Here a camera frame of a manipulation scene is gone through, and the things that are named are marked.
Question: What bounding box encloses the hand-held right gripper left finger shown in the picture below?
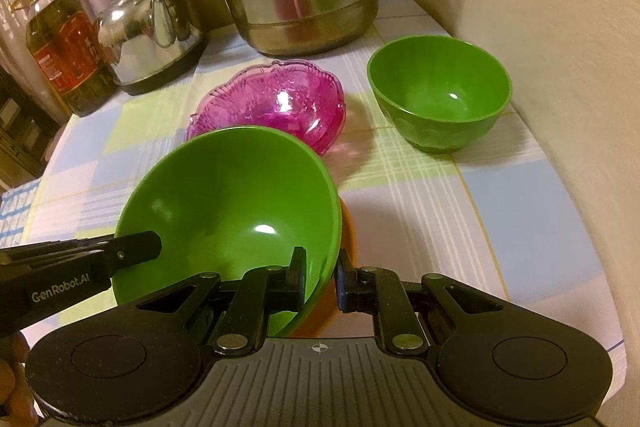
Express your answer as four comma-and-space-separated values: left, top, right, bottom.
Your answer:
132, 246, 308, 356

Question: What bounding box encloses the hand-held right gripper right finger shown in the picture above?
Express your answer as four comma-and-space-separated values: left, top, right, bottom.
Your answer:
335, 254, 507, 354

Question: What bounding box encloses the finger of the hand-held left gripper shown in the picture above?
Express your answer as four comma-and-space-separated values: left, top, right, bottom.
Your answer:
0, 234, 117, 264
70, 231, 163, 277

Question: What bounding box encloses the orange plastic bowl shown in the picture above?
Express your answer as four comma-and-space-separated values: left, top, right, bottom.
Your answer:
290, 197, 360, 338

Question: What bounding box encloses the green plastic bowl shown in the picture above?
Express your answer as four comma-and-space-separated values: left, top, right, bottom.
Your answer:
111, 125, 342, 338
366, 35, 513, 154

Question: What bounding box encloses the person's left hand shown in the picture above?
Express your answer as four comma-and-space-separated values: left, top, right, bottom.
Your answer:
0, 331, 42, 427

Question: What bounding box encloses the blue checked cloth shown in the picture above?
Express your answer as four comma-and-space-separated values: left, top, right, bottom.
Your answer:
0, 177, 42, 258

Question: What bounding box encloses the checked pastel tablecloth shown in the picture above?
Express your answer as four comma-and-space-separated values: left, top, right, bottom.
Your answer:
20, 0, 628, 358

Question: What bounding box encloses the dark wooden cabinet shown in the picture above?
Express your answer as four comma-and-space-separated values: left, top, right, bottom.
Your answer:
0, 67, 66, 192

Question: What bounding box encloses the cooking oil bottle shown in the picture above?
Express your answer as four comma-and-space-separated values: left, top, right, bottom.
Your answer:
11, 0, 121, 118

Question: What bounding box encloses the stainless steel kettle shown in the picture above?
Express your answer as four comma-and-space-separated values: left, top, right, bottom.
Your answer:
95, 0, 210, 96

